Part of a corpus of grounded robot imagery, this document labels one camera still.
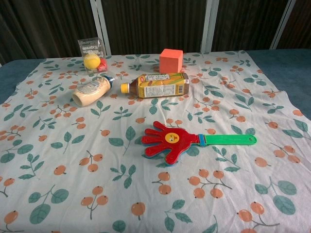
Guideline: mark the red hand clapper toy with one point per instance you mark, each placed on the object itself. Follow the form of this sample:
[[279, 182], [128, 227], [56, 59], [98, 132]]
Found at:
[[178, 145]]

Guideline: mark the yellow label tea bottle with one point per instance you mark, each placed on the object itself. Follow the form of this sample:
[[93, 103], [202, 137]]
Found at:
[[160, 87]]

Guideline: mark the fruit and leaf print tablecloth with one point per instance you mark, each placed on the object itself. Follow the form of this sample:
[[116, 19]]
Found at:
[[121, 157]]

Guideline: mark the orange foam cube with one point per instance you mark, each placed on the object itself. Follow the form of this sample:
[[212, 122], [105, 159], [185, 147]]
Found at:
[[170, 61]]

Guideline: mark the cream squeeze sauce bottle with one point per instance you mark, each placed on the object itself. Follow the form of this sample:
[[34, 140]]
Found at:
[[91, 89]]

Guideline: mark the clear plastic box with balls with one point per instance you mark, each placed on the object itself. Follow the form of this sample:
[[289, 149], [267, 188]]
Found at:
[[93, 57]]

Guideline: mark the dark pleated curtain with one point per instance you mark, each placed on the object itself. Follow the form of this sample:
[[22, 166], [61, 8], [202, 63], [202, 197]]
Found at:
[[155, 24]]

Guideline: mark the white window frame post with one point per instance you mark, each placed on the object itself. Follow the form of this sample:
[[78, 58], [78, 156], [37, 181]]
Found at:
[[100, 24], [209, 24], [283, 24]]

